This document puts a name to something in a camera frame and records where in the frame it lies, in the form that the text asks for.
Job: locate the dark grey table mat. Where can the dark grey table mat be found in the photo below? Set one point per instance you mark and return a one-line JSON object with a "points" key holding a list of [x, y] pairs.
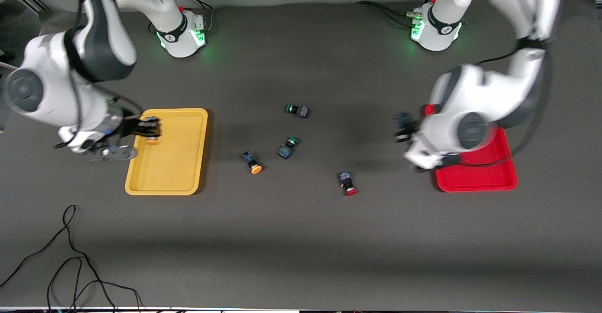
{"points": [[301, 237]]}

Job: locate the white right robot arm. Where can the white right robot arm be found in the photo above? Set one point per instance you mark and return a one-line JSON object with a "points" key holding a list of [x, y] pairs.
{"points": [[99, 44]]}

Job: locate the red push button switch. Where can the red push button switch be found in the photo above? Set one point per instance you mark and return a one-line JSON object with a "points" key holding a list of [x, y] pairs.
{"points": [[403, 118], [345, 179]]}

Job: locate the red plastic tray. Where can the red plastic tray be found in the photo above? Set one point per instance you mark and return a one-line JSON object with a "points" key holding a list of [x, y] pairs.
{"points": [[489, 176]]}

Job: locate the yellow plastic tray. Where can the yellow plastic tray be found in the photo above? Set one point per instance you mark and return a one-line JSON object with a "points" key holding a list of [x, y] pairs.
{"points": [[171, 157]]}

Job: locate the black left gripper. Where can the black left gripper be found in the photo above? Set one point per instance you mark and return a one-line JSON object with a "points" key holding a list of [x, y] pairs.
{"points": [[410, 128]]}

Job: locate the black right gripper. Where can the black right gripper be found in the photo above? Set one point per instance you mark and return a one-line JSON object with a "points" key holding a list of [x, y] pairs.
{"points": [[129, 128]]}

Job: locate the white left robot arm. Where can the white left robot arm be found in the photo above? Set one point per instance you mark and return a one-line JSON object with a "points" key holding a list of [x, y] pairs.
{"points": [[475, 101]]}

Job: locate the green push button switch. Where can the green push button switch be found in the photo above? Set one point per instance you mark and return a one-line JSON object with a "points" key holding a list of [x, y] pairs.
{"points": [[301, 111], [285, 151]]}

